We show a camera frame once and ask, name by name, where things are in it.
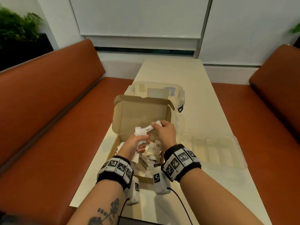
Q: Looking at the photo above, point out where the clear lidded plastic container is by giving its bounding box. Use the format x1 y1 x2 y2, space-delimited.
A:
124 81 186 113

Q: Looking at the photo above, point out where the person's right hand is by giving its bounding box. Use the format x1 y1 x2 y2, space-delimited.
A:
151 120 178 153

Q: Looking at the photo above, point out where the brown cardboard box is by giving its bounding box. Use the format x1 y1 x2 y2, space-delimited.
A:
107 94 176 185

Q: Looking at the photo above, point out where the grey window frame post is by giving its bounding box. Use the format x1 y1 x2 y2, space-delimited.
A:
194 0 213 58

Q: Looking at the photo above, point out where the clear compartment tray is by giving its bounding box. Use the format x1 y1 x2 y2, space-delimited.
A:
177 133 248 170

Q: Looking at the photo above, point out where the person's left forearm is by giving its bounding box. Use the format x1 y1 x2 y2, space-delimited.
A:
67 179 128 225

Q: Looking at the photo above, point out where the black cable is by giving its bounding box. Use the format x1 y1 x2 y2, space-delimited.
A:
169 187 194 225
117 198 130 225

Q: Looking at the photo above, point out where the pile of white sachets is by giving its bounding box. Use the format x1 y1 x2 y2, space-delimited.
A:
115 138 163 178

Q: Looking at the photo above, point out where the person's right forearm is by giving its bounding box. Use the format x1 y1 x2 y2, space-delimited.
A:
179 168 265 225

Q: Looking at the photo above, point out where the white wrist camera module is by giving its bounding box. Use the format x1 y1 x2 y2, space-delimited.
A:
126 176 141 206
153 167 172 195

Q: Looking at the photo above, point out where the person's left hand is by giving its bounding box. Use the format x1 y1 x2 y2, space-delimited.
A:
116 134 151 162

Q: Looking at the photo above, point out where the orange leather bench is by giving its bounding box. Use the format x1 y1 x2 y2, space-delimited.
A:
0 39 134 225
211 44 300 225

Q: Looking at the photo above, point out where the white roller blind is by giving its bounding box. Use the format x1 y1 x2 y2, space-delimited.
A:
69 0 210 51

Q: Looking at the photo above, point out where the green leafy plant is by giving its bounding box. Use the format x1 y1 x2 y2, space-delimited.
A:
288 22 300 34
0 7 44 48

